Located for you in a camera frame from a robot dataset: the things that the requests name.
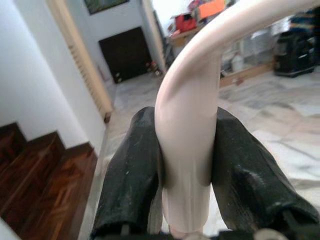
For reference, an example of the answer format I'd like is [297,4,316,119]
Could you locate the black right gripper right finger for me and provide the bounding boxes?
[211,106,320,237]

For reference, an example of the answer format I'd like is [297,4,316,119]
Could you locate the cream door frame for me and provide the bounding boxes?
[46,0,114,123]

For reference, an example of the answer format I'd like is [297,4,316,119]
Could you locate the dark brown door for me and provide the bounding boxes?
[98,26,154,85]

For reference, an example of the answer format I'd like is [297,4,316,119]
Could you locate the orange sheet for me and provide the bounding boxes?
[198,0,226,19]

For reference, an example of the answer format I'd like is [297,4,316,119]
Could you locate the framed picture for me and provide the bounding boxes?
[83,0,131,15]

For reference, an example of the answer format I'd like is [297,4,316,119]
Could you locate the white plastic jug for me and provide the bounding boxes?
[230,53,245,73]

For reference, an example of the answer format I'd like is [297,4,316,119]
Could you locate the wooden plinth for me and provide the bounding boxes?
[219,61,276,88]

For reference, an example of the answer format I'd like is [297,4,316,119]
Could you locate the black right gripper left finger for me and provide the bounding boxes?
[90,106,166,237]

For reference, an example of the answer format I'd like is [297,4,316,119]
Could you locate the red box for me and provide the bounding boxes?
[174,13,199,33]

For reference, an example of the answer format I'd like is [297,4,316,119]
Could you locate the small floor ornaments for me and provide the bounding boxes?
[146,61,162,76]

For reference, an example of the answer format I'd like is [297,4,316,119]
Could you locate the dark wooden stairs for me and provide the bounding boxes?
[0,121,99,240]

